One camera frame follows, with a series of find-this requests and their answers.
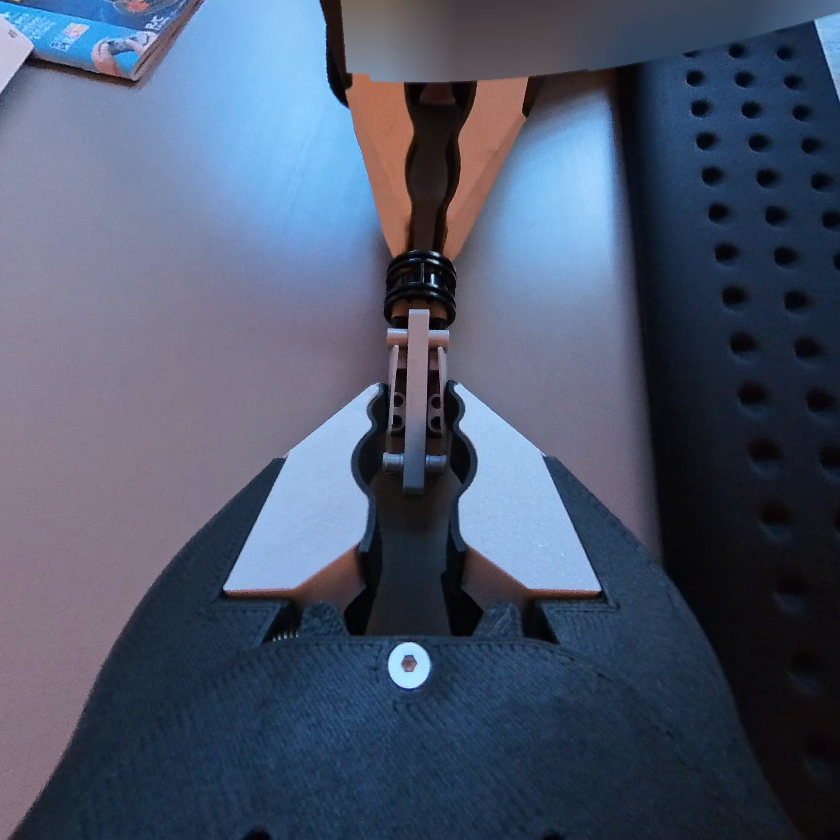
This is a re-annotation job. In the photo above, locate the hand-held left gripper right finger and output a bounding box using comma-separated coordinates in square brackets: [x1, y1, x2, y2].
[448, 381, 603, 634]

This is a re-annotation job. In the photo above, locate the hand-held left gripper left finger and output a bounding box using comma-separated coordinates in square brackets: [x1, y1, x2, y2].
[223, 384, 389, 634]

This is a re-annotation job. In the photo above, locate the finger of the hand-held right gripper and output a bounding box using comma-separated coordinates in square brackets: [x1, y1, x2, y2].
[348, 73, 434, 257]
[433, 77, 529, 260]

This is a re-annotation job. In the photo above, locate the grey toy brick assembly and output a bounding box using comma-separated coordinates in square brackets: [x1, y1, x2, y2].
[381, 249, 460, 497]

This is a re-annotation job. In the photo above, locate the black perforated panel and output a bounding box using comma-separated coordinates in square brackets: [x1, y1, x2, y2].
[620, 23, 840, 840]

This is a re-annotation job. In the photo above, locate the blue printed box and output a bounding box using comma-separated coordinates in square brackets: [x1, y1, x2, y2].
[29, 0, 204, 81]

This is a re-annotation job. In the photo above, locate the toy instruction booklet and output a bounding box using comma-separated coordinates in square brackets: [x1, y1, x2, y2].
[0, 13, 34, 93]

